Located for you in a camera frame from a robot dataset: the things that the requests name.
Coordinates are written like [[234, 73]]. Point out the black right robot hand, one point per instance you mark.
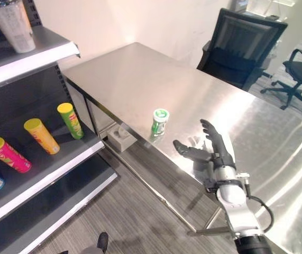
[[215, 149]]

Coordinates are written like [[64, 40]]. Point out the green white gum bottle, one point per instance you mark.
[[160, 123]]

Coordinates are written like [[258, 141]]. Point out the white tissue box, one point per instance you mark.
[[120, 137]]

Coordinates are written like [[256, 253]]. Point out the black mesh office chair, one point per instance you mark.
[[243, 50]]

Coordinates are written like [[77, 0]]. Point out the black swivel office chair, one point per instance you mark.
[[298, 74]]

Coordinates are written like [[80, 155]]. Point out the green chip can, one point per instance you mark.
[[71, 120]]

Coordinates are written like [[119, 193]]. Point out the orange yellow chip can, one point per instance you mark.
[[42, 136]]

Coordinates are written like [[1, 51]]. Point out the grey metal shelf unit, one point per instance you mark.
[[34, 148]]

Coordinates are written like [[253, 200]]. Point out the pink chip can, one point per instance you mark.
[[9, 156]]

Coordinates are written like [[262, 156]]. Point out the white paper cup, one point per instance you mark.
[[13, 23]]

